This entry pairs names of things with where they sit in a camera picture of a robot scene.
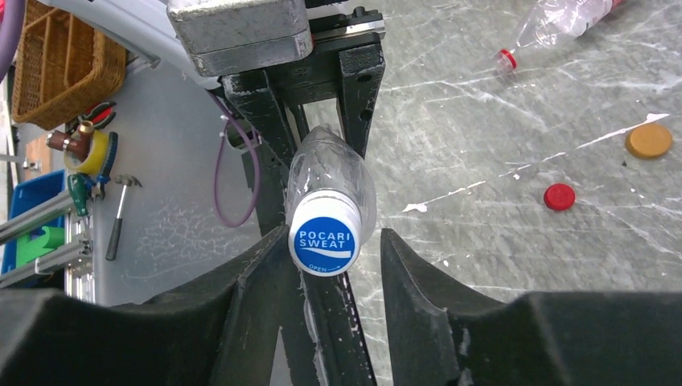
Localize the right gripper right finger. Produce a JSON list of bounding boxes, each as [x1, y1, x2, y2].
[[380, 228, 681, 385]]

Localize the blue plastic bin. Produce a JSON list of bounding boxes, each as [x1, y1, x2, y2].
[[0, 169, 68, 275]]

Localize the blue white bottle cap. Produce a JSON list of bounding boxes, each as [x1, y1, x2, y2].
[[288, 189, 362, 277]]

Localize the yellow tape roll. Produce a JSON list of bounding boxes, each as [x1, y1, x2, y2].
[[64, 130, 119, 179]]

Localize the wicker basket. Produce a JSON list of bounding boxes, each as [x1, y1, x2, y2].
[[11, 1, 127, 130]]

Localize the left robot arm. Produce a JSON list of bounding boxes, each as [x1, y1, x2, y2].
[[53, 1, 386, 166]]

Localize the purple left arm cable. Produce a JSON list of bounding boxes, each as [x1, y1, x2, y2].
[[0, 0, 262, 229]]

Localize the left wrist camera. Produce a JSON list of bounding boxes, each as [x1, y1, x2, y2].
[[166, 0, 314, 76]]

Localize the red handled pliers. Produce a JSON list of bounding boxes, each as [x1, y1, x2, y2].
[[65, 101, 117, 134]]

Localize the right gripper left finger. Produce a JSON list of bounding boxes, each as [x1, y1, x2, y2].
[[1, 226, 288, 385]]

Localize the red bottle cap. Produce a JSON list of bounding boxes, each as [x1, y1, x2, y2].
[[543, 183, 576, 211]]

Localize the small clear plastic bottle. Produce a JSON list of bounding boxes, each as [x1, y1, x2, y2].
[[286, 125, 377, 237]]

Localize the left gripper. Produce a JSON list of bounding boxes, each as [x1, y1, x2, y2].
[[220, 6, 385, 167]]

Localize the green clamp tool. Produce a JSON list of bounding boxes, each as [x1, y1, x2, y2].
[[66, 173, 108, 217]]

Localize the clear red-label water bottle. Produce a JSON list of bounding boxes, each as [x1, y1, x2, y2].
[[492, 0, 621, 75]]

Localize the grey metal hammer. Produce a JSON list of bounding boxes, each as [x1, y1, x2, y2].
[[105, 175, 142, 261]]

